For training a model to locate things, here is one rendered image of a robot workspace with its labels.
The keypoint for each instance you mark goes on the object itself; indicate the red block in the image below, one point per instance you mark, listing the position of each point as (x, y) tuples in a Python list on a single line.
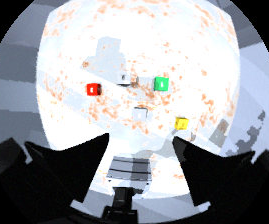
[(93, 89)]

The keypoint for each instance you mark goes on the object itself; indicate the small green block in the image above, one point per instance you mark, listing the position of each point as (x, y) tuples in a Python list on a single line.
[(161, 83)]

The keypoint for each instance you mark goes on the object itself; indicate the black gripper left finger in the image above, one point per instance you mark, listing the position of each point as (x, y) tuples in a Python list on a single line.
[(74, 167)]

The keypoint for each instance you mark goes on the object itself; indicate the small yellow block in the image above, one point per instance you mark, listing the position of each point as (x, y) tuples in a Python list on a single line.
[(181, 123)]

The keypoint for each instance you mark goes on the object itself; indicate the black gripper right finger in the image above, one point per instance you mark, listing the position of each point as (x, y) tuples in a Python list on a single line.
[(204, 171)]

